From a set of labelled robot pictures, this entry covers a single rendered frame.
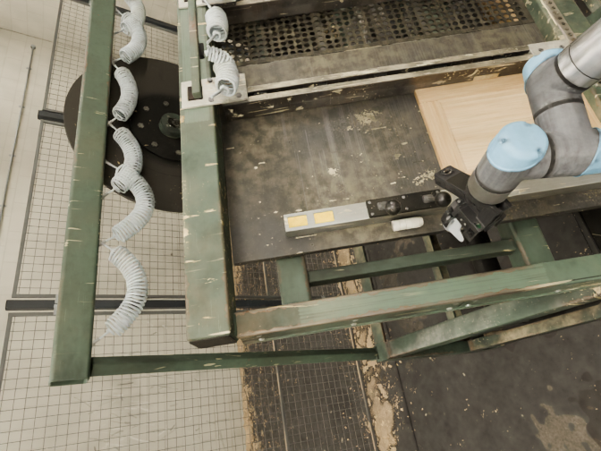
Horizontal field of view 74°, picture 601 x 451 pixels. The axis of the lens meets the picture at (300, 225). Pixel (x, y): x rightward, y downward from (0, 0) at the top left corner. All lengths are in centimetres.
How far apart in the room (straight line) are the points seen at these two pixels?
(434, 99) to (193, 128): 73
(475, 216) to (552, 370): 173
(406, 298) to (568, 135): 47
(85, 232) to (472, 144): 122
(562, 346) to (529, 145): 186
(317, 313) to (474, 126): 73
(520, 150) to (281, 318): 60
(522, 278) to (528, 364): 152
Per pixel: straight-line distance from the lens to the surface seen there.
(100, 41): 201
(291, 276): 108
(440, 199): 99
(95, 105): 176
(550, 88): 81
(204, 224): 102
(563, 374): 250
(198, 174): 110
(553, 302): 159
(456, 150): 125
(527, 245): 123
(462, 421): 291
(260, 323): 97
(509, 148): 70
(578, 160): 77
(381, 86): 131
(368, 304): 97
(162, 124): 180
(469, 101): 138
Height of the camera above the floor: 219
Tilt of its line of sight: 30 degrees down
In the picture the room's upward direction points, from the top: 84 degrees counter-clockwise
